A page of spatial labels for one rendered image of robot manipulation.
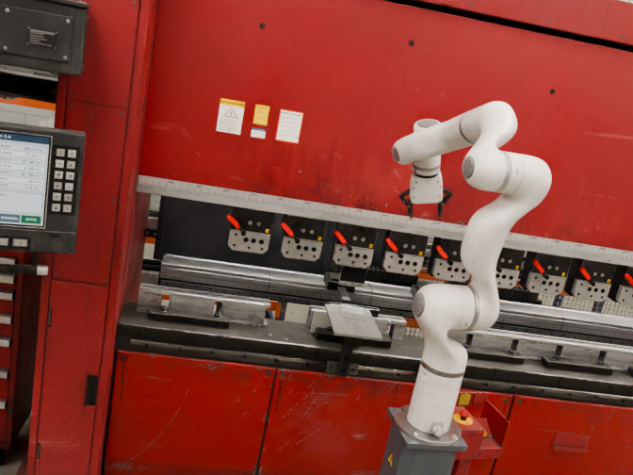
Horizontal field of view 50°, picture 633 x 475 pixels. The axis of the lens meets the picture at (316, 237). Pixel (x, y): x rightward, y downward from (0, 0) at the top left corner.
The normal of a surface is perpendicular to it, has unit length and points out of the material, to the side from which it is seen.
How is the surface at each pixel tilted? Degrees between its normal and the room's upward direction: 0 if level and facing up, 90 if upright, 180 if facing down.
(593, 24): 90
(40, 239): 90
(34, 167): 90
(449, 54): 90
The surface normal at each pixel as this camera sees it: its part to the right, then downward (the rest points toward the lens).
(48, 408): 0.11, 0.30
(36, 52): 0.35, 0.32
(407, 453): -0.56, 0.13
